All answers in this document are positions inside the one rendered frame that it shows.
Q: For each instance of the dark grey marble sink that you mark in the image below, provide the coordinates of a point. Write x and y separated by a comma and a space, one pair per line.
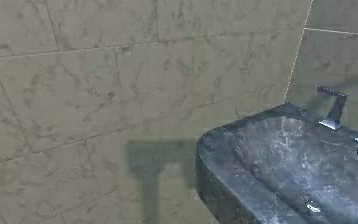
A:
260, 173

